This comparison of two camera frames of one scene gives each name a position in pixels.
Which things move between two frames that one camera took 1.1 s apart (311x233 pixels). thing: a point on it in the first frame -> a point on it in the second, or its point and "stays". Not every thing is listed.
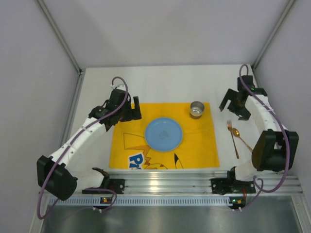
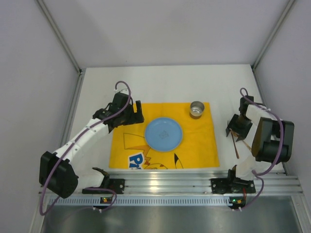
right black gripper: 234,104 -> 239,125
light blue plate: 163,134 stays
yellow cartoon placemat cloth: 130,150 stays
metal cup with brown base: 196,108 stays
